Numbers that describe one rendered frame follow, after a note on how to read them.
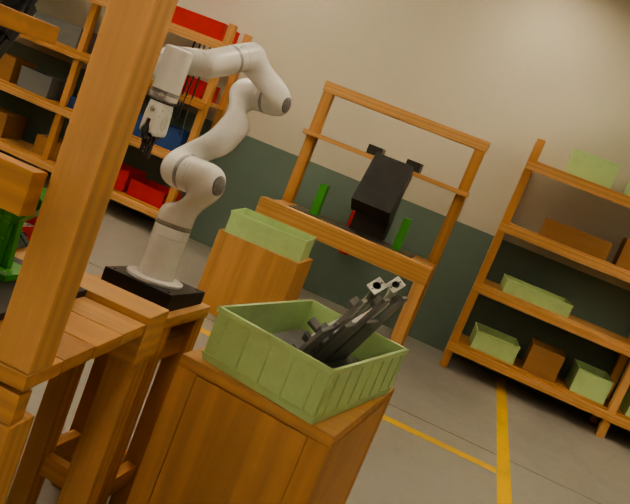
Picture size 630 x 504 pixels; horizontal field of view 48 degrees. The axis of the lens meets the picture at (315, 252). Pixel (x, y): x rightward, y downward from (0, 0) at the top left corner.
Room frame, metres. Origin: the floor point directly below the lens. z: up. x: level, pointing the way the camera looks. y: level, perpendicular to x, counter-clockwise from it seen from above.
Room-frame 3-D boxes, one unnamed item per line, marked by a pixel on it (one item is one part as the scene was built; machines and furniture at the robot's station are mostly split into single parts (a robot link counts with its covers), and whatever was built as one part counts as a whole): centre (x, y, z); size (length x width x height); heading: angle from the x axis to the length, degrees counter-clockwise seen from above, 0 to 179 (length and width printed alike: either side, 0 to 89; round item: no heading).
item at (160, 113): (2.11, 0.58, 1.41); 0.10 x 0.07 x 0.11; 172
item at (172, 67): (2.11, 0.58, 1.55); 0.09 x 0.08 x 0.13; 64
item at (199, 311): (2.28, 0.46, 0.83); 0.32 x 0.32 x 0.04; 75
